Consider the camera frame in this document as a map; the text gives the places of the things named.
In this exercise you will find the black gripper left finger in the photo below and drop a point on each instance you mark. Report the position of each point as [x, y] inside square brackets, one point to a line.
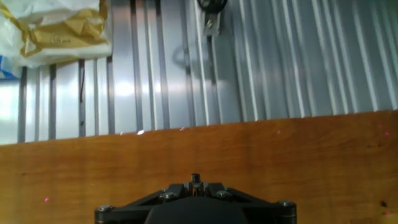
[175, 189]

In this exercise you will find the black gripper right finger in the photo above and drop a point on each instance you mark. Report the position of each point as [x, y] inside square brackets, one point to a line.
[216, 189]

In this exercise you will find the blue plastic packet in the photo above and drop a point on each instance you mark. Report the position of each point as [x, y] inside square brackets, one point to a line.
[6, 73]

